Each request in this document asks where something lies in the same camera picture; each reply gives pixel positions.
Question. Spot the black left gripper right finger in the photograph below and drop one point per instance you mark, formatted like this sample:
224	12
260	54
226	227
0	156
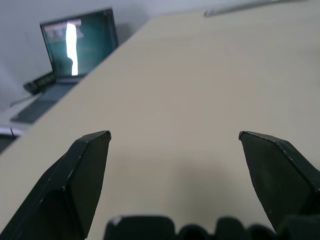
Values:
277	175

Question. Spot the open laptop with lit screen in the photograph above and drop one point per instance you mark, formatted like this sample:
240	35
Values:
67	60

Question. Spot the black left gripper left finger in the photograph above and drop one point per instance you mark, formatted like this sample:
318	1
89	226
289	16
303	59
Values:
75	180

